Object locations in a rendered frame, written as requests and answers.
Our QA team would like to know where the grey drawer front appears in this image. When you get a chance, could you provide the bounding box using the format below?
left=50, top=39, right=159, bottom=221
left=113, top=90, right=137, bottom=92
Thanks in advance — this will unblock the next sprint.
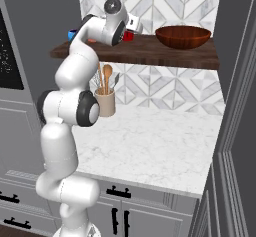
left=95, top=179, right=198, bottom=217
left=0, top=177, right=52, bottom=215
left=0, top=203, right=64, bottom=237

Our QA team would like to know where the grey oven cabinet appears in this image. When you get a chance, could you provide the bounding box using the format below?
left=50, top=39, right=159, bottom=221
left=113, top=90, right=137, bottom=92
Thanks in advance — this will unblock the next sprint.
left=0, top=0, right=46, bottom=182

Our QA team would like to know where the blue cup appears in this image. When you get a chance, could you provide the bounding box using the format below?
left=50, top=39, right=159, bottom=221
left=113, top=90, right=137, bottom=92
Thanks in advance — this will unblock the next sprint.
left=67, top=29, right=79, bottom=43

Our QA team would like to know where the wooden spoon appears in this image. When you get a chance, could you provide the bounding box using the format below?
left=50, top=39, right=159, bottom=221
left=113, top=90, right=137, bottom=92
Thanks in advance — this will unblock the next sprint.
left=102, top=64, right=114, bottom=96

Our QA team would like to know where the dark wooden bowl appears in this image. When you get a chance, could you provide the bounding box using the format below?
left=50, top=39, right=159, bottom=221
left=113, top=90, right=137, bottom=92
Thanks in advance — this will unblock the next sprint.
left=154, top=25, right=213, bottom=51

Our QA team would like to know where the metal spatula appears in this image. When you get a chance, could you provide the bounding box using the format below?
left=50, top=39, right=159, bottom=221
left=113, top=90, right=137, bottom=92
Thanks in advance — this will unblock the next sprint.
left=109, top=72, right=121, bottom=91

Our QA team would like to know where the dark wooden shelf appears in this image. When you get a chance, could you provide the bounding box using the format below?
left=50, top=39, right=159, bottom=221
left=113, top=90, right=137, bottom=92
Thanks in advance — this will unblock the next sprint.
left=49, top=33, right=221, bottom=71

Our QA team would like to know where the black cabinet door handle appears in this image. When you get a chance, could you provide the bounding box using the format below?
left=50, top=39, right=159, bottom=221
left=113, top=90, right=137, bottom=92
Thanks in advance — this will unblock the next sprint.
left=111, top=207, right=120, bottom=236
left=123, top=209, right=131, bottom=237

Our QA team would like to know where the grey tall cabinet door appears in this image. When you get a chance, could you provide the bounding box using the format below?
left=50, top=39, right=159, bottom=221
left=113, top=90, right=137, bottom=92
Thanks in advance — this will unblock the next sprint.
left=187, top=0, right=256, bottom=237

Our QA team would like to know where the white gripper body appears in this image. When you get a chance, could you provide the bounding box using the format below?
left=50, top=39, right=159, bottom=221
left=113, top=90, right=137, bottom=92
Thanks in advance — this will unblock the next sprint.
left=132, top=14, right=145, bottom=35

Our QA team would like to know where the wooden spatula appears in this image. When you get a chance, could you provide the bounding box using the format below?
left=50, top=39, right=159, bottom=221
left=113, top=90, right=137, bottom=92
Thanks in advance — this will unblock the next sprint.
left=96, top=61, right=105, bottom=96

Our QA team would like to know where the red cup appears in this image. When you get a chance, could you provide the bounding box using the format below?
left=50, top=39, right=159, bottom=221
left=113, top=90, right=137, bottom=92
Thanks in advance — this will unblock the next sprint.
left=122, top=30, right=135, bottom=43

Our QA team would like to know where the black drawer handle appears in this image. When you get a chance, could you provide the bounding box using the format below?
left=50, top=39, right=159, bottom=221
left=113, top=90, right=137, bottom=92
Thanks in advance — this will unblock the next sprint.
left=2, top=217, right=33, bottom=231
left=0, top=191, right=21, bottom=204
left=105, top=185, right=132, bottom=199

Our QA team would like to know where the beige utensil pot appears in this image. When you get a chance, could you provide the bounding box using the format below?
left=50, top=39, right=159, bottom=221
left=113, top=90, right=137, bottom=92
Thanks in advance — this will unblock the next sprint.
left=94, top=88, right=117, bottom=118

